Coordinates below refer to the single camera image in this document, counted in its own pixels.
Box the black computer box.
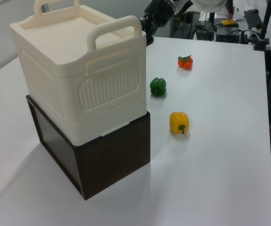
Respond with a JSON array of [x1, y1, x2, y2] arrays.
[[194, 20, 215, 42]]

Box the black electronics box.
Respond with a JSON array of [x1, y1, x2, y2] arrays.
[[216, 27, 250, 44]]

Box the green bell pepper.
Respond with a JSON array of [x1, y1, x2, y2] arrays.
[[149, 77, 167, 97]]

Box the yellow bell pepper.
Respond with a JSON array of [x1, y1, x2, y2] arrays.
[[169, 111, 190, 135]]

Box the dark brown wooden drawer box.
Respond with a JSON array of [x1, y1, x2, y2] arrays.
[[25, 94, 152, 201]]

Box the Franka gripper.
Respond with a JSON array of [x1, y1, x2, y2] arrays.
[[138, 0, 175, 46]]

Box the black camera pole with clamp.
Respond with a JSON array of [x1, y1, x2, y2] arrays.
[[253, 0, 271, 51]]

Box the black computer keyboard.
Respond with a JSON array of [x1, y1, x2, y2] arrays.
[[243, 9, 262, 30]]

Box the cream plastic cabinet with handles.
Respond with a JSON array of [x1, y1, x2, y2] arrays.
[[9, 0, 148, 146]]

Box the orange fruit bunch with leaves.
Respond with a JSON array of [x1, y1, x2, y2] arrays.
[[177, 54, 194, 70]]

